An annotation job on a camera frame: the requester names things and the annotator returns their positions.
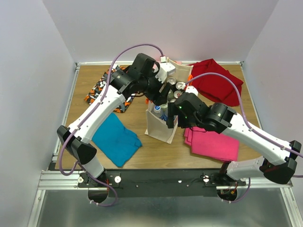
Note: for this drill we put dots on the dark red cloth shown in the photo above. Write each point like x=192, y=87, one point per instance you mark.
x=213, y=87

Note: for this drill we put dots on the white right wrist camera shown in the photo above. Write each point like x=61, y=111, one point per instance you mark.
x=192, y=89

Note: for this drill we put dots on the magenta folded cloth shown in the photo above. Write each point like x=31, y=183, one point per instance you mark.
x=211, y=144

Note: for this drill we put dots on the orange camouflage cloth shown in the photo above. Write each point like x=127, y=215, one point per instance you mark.
x=98, y=87

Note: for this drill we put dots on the Pocari Sweat bottle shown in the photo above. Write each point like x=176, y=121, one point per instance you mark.
x=158, y=112
x=165, y=115

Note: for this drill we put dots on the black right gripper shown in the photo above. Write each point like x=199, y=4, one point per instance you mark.
x=171, y=112

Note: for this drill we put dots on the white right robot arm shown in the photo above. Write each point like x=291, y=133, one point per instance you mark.
x=277, y=162

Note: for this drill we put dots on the teal folded cloth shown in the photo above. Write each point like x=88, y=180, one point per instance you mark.
x=117, y=142

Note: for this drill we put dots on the red bull can middle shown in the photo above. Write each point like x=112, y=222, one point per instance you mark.
x=177, y=94

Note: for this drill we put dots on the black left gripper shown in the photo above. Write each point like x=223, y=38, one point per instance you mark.
x=158, y=98

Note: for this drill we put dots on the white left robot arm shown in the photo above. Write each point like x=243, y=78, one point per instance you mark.
x=77, y=136

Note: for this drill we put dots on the beige canvas tote bag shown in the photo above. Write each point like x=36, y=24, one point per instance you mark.
x=156, y=127

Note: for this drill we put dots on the green glass bottle front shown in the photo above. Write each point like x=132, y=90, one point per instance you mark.
x=164, y=106

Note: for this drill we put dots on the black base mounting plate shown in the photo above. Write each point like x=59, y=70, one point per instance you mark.
x=129, y=183

